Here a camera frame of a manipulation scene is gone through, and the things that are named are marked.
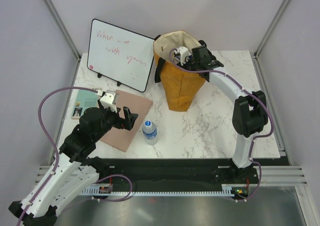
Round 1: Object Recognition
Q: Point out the teal booklet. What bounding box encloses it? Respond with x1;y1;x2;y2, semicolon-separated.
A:
71;90;100;120

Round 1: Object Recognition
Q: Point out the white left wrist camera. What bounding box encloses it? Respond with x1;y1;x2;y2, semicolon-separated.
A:
96;90;119;112

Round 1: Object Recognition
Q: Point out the clear water bottle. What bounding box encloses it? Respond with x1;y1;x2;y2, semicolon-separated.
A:
142;120;158;145

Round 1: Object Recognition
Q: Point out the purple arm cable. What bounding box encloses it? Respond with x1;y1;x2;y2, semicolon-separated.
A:
168;48;275;201
17;86;102;225

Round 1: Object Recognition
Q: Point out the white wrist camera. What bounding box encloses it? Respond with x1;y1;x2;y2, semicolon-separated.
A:
175;47;192;66
96;90;119;112

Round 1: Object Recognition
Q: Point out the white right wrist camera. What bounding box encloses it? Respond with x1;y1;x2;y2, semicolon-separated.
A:
175;47;192;66

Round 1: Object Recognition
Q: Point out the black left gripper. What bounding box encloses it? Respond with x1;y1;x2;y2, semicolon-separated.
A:
93;98;138;141

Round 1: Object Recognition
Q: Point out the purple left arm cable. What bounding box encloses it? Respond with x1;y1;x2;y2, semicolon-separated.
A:
17;86;102;225

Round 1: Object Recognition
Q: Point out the small whiteboard with writing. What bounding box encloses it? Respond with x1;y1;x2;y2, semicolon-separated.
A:
87;19;155;92

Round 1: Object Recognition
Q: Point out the white cable duct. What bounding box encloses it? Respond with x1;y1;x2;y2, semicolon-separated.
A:
80;184;249;197

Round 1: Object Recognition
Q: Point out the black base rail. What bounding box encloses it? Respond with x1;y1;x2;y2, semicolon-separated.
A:
82;157;291;186

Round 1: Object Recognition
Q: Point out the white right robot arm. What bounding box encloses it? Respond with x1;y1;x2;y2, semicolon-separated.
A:
184;45;268;183

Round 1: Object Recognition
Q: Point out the blue white drink carton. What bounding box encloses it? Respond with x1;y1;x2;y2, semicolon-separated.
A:
173;52;181;64

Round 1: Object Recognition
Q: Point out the yellow canvas tote bag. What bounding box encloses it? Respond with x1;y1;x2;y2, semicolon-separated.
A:
153;30;205;112

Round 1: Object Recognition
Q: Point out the pink notebook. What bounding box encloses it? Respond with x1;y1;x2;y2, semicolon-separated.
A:
99;89;154;152

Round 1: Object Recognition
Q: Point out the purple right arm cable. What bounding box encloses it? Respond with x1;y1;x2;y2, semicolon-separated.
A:
168;48;275;201

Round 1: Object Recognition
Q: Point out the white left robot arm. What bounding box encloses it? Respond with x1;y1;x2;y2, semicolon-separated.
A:
8;107;138;225

